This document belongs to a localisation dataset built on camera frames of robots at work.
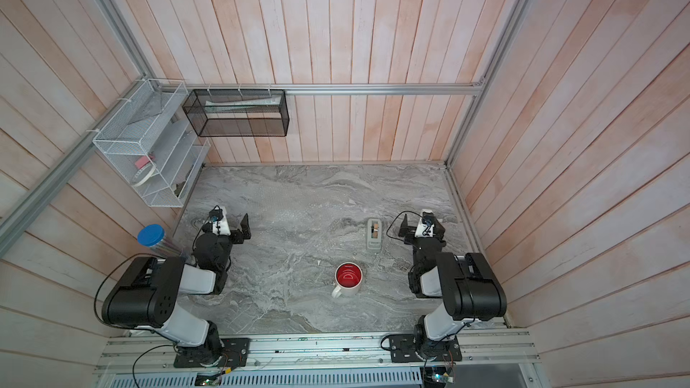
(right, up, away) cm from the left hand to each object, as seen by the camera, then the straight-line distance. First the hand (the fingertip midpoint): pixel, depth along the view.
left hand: (235, 216), depth 92 cm
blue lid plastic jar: (-17, -4, -16) cm, 24 cm away
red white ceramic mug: (+39, -20, -5) cm, 45 cm away
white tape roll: (-26, +11, -12) cm, 31 cm away
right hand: (+64, +1, -2) cm, 64 cm away
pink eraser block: (-25, +18, -10) cm, 33 cm away
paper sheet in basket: (-7, +38, -2) cm, 39 cm away
